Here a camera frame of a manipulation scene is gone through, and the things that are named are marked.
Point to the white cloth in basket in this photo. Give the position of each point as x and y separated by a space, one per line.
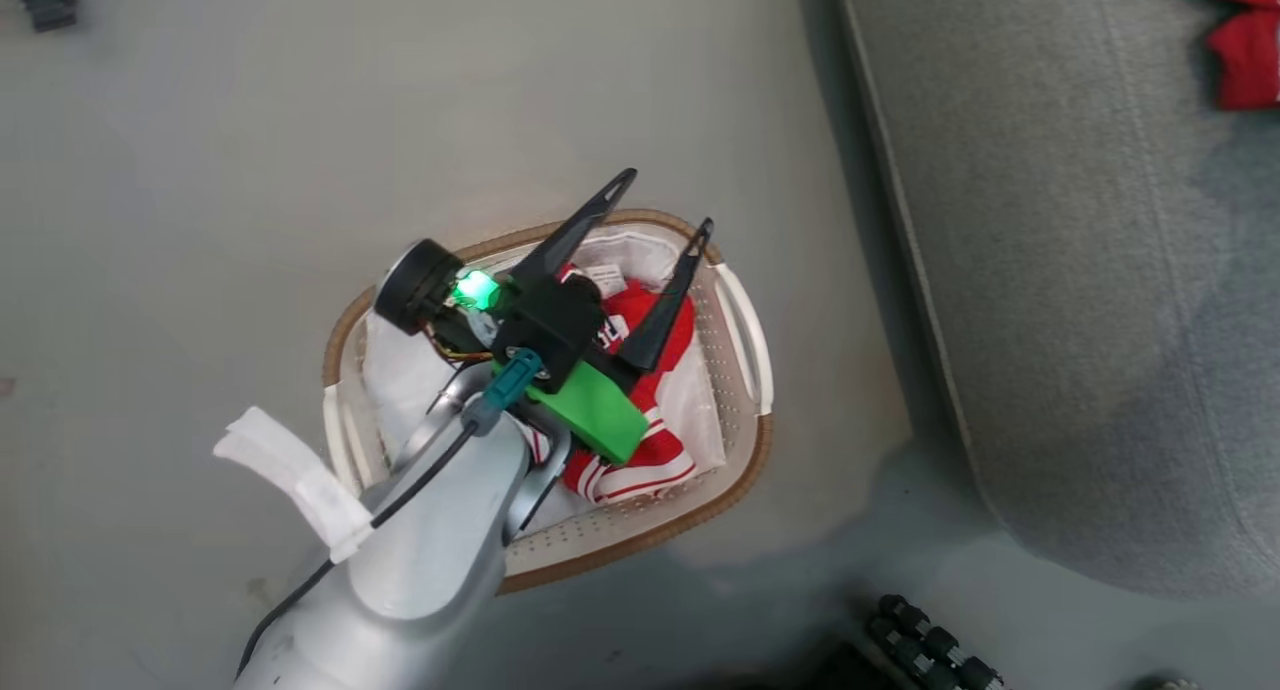
400 375

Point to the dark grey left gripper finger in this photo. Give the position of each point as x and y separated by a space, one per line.
668 305
575 232

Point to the black and green left gripper body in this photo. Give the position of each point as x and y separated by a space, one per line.
590 410

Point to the red garment on sofa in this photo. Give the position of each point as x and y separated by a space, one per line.
1250 60

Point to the grey fabric sofa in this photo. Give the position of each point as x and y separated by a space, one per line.
1080 270

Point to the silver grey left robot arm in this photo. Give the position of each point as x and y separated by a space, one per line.
430 550

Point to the red and white striped garment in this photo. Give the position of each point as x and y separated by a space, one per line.
660 450

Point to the black ribbed robot part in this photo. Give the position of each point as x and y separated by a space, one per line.
930 645

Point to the white perforated laundry basket brown rim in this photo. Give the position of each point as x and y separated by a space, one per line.
640 532

